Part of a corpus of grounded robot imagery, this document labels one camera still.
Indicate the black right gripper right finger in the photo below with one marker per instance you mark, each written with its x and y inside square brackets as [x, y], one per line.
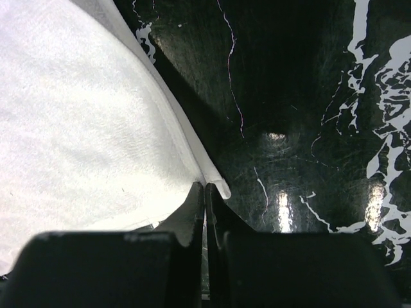
[257, 269]

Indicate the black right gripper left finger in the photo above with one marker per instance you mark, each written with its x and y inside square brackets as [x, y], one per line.
[158, 268]

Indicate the white towel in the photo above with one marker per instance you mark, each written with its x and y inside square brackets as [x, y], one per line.
[92, 138]

